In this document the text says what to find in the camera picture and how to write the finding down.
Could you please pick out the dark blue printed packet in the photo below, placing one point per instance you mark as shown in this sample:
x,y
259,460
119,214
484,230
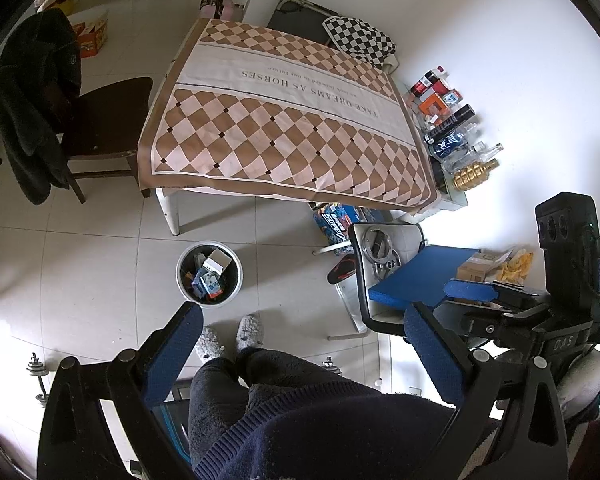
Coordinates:
x,y
447,146

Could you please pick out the brown checked tablecloth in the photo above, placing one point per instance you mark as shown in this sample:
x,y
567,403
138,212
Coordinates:
x,y
280,125

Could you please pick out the clear glass bottle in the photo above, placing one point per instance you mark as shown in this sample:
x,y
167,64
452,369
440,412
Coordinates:
x,y
487,151

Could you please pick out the small cardboard box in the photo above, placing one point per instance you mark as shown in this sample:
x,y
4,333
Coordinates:
x,y
475,269

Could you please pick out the dark wooden chair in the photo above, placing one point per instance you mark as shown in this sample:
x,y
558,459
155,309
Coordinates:
x,y
107,120

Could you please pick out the gold grenade-shaped bottle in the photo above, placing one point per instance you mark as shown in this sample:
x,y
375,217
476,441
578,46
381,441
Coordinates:
x,y
475,175

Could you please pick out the red slipper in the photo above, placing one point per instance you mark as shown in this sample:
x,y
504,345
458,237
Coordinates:
x,y
342,269

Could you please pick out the yellow box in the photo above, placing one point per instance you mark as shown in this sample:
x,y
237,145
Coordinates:
x,y
67,4

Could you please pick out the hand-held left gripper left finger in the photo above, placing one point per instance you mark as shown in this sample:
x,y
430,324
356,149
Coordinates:
x,y
175,355

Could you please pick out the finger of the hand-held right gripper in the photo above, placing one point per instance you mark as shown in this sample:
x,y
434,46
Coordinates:
x,y
505,325
472,290

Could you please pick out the cola bottle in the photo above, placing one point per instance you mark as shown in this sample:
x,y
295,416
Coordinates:
x,y
423,84

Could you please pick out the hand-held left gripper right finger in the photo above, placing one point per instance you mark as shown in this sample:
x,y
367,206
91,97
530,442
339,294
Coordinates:
x,y
430,350

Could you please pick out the yellow packet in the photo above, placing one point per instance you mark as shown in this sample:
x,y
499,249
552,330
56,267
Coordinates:
x,y
519,265

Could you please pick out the blue board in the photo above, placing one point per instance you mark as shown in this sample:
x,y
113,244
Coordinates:
x,y
420,276

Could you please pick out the blue printed carton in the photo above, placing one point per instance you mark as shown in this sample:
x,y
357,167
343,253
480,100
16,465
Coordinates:
x,y
336,221

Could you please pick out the orange cardboard box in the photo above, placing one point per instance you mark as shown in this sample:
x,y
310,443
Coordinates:
x,y
92,35

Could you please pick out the person's grey pants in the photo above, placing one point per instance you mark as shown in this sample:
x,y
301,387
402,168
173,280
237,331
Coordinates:
x,y
260,385

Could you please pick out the person's navy sweater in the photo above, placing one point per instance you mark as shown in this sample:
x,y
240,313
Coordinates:
x,y
330,440

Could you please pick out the long black box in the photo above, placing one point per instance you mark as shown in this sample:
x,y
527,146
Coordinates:
x,y
449,122

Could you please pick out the dark folding bed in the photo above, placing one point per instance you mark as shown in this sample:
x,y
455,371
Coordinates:
x,y
297,16

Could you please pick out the black framed chair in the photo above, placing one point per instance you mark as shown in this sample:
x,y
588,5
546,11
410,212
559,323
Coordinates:
x,y
362,280

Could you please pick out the black jacket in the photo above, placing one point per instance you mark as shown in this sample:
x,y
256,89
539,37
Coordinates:
x,y
35,110

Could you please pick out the round metal plate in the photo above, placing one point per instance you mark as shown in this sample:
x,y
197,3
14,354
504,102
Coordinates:
x,y
387,269
377,242

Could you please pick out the black and white checkered cushion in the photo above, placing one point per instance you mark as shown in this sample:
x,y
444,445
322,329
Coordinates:
x,y
360,40

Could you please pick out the white trash bin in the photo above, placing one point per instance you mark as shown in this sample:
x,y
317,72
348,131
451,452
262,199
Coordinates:
x,y
182,280

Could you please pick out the grey fuzzy slipper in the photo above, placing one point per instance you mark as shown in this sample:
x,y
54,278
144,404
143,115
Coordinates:
x,y
250,331
210,342

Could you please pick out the metal dumbbell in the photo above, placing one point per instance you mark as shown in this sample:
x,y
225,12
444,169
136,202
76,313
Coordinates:
x,y
37,370
331,366

